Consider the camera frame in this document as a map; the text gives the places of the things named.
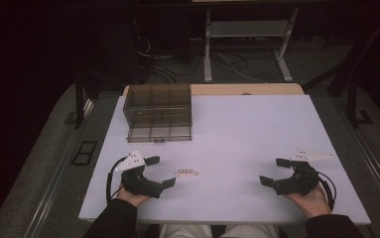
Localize right hand-held gripper black cable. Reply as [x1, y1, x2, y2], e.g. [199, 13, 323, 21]
[316, 171, 337, 212]

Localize transparent brown drawer box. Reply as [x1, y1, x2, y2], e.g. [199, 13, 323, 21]
[122, 83, 192, 144]

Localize white metal stand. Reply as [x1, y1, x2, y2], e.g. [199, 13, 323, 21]
[203, 7, 300, 83]

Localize person's legs light trousers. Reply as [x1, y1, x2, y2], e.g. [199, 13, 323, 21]
[159, 224, 280, 238]

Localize metal floor rail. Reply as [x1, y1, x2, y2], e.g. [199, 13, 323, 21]
[334, 105, 380, 214]
[24, 98, 96, 238]

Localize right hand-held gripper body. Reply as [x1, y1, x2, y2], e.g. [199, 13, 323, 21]
[272, 149, 336, 196]

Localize white table cover board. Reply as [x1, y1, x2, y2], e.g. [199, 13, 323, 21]
[77, 94, 372, 226]

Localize black floor socket plate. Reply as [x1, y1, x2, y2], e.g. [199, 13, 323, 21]
[70, 140, 98, 167]

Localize tangle of floor cables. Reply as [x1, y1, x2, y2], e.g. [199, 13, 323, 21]
[133, 35, 269, 84]

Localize person's right hand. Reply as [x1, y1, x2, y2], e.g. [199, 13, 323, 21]
[284, 182, 332, 219]

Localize hand-held gripper black cable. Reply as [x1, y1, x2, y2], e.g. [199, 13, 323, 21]
[105, 157, 128, 204]
[316, 171, 337, 212]

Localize small white beaded hair clip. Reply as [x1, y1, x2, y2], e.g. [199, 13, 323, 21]
[173, 168, 199, 178]

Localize left hand-held gripper black cable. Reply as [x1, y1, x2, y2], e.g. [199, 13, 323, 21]
[105, 157, 128, 204]

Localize person's left hand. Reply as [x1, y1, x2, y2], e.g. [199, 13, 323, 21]
[116, 185, 153, 208]

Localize black metal stand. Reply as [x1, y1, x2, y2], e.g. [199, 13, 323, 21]
[301, 9, 374, 129]
[73, 72, 94, 130]

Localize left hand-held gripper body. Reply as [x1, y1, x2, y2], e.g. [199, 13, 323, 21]
[114, 150, 165, 199]

